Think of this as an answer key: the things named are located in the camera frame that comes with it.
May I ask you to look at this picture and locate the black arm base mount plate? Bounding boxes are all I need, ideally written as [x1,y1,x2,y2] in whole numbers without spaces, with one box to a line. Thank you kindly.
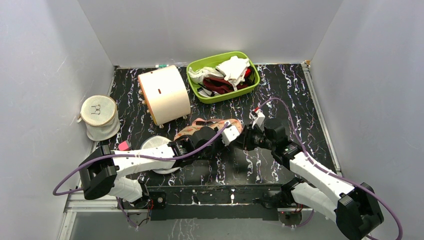
[120,184,304,223]

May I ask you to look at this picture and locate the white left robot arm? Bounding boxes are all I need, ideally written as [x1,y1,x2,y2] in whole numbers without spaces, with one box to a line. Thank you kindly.
[78,122,240,208]

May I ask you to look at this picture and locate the dark red garment in basket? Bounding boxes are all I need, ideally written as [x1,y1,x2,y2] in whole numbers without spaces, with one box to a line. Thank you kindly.
[199,77,249,97]

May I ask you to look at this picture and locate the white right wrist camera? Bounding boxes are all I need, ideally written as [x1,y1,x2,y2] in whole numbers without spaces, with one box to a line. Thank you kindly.
[249,108,265,129]

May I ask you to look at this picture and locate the white cloth in basket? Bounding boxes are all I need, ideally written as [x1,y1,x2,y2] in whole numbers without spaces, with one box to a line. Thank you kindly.
[215,56,250,91]

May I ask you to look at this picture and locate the cream toy washing machine drum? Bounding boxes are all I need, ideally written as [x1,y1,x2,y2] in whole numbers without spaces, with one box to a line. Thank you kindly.
[137,65,191,128]

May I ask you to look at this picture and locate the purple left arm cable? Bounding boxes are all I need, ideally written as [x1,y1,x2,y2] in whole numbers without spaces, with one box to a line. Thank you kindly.
[52,121,231,196]

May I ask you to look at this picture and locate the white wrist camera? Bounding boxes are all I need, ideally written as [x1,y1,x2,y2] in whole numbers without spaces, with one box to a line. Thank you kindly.
[221,120,240,146]
[249,108,265,129]

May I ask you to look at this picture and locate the green plastic basket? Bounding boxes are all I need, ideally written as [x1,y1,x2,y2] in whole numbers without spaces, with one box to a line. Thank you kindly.
[186,51,260,104]

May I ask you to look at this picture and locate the pink and grey small block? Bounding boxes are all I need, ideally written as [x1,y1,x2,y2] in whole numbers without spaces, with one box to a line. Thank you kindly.
[118,140,132,151]

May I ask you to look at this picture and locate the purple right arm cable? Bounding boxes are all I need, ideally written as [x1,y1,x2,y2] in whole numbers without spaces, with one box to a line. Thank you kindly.
[258,97,404,240]

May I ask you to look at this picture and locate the white cylindrical mesh laundry bag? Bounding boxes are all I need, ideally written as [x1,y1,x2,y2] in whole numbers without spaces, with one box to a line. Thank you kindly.
[77,95,120,142]

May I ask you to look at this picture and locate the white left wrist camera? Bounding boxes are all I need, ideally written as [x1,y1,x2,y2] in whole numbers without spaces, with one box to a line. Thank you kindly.
[221,120,240,146]

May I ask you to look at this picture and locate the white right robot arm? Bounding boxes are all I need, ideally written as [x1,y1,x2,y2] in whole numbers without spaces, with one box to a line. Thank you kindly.
[222,119,384,240]

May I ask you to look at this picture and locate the floral mesh laundry bag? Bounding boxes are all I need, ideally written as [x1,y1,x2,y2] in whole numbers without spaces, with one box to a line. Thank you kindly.
[173,118,243,141]

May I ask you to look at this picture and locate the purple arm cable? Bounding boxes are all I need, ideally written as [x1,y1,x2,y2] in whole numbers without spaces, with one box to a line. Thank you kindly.
[258,97,404,240]
[52,121,231,196]

